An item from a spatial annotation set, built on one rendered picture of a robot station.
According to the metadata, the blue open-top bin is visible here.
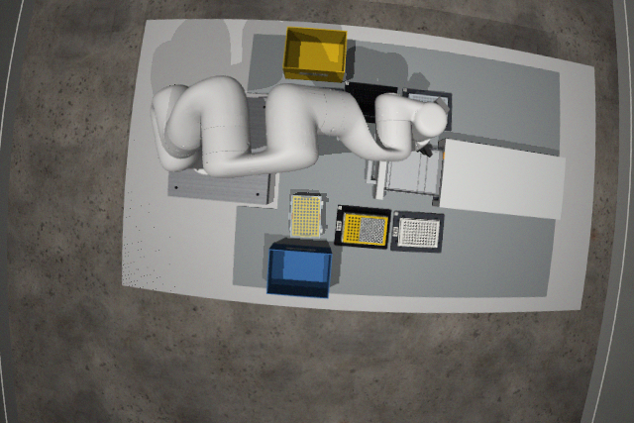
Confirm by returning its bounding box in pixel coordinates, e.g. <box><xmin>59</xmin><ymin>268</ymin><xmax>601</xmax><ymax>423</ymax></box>
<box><xmin>266</xmin><ymin>244</ymin><xmax>332</xmax><ymax>299</ymax></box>

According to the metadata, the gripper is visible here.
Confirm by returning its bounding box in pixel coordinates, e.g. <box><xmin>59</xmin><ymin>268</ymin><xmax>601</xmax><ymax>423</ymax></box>
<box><xmin>412</xmin><ymin>139</ymin><xmax>433</xmax><ymax>157</ymax></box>

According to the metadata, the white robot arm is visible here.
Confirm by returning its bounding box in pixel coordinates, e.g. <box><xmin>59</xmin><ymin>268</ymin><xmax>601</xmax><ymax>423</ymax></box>
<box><xmin>150</xmin><ymin>75</ymin><xmax>450</xmax><ymax>178</ymax></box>

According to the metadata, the grey flat mat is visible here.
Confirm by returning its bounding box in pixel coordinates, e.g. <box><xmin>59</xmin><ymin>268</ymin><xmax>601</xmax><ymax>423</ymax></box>
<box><xmin>233</xmin><ymin>34</ymin><xmax>560</xmax><ymax>298</ymax></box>

